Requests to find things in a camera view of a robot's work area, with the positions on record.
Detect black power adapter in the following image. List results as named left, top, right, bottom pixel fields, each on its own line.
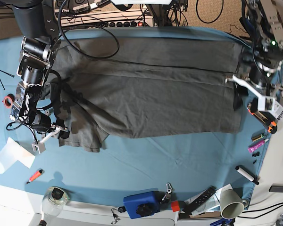
left=269, top=185, right=283, bottom=193

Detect red cube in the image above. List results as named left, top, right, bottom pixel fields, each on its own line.
left=171, top=201, right=181, bottom=212

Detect silver carabiner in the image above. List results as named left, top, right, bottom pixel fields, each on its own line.
left=166, top=183, right=173, bottom=194

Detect black power strip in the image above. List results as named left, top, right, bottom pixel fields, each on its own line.
left=106, top=20, right=153, bottom=27

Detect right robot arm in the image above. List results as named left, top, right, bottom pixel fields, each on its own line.
left=4, top=0, right=69, bottom=153

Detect white marker black cap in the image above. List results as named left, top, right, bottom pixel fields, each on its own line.
left=235, top=166, right=259, bottom=185

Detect orange black utility knife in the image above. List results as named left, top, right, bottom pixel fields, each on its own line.
left=247, top=103, right=277, bottom=134

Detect orange marker pen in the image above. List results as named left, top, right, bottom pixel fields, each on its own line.
left=26, top=169, right=43, bottom=184

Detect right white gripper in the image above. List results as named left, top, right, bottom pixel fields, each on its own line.
left=32, top=119, right=70, bottom=153

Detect grey-green mug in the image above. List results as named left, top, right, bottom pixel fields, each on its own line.
left=220, top=189, right=249, bottom=219

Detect red tape roll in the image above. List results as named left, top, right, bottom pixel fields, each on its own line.
left=2, top=94, right=15, bottom=109

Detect blue table cloth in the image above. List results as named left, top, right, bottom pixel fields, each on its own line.
left=0, top=37, right=268, bottom=206

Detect small black screws cluster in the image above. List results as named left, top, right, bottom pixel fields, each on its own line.
left=252, top=152, right=260, bottom=164

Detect black remote control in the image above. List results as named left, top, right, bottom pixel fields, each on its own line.
left=182, top=186, right=216, bottom=214

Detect blue box with knob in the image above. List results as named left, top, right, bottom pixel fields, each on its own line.
left=123, top=191, right=160, bottom=219

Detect dark grey T-shirt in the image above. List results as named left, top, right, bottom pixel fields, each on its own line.
left=41, top=37, right=242, bottom=152

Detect purple white glue tube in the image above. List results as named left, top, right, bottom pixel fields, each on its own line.
left=248, top=138, right=269, bottom=153

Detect black lanyard clip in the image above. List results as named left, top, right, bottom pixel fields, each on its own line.
left=111, top=206, right=126, bottom=225

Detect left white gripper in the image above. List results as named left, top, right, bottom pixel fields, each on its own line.
left=225, top=74, right=277, bottom=113

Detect paper sheets under remote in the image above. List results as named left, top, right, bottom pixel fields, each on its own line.
left=181, top=184, right=232, bottom=216

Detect clear glass bottle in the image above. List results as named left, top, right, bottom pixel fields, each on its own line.
left=38, top=186, right=69, bottom=226

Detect white electronic device box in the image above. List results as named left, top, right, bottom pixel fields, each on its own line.
left=271, top=99, right=283, bottom=120

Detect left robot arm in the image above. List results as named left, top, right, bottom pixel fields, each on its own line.
left=225, top=0, right=283, bottom=119

